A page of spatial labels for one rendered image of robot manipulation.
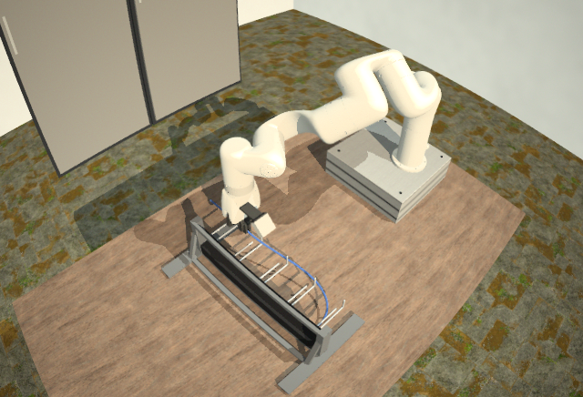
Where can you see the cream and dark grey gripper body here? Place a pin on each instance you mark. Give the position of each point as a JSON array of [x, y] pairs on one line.
[[232, 204]]

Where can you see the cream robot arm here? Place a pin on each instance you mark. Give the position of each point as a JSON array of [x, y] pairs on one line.
[[363, 103]]

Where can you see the grey metal rack frame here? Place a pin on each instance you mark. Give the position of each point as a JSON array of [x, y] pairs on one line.
[[279, 309]]

